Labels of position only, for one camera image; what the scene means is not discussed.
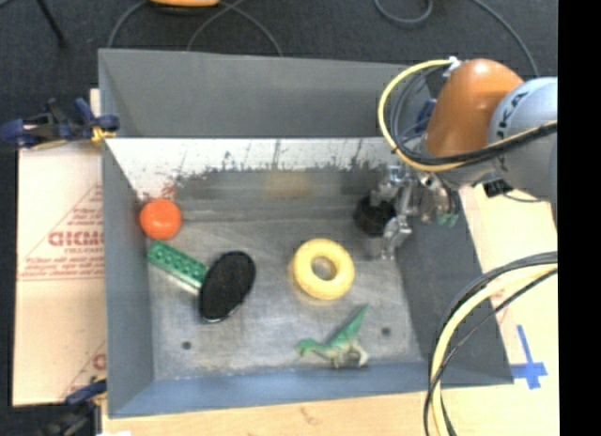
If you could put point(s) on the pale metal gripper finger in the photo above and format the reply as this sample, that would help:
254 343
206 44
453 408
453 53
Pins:
404 237
390 239

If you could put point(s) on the black ribbed round cap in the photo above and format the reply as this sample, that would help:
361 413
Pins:
372 216

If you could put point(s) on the green toy dinosaur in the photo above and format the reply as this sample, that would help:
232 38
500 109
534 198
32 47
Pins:
345 337

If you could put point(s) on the grey metal bin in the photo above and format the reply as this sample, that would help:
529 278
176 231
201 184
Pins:
282 331

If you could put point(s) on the black oval brush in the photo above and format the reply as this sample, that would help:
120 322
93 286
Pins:
227 286

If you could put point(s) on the green studded flat block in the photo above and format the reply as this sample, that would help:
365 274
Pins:
176 262

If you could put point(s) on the orange ball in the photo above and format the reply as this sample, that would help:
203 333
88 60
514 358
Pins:
160 219

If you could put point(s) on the brown cardboard board, red print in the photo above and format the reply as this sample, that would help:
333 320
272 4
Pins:
56 246

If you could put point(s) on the black cylinder on white bracket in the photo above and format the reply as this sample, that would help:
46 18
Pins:
498 188

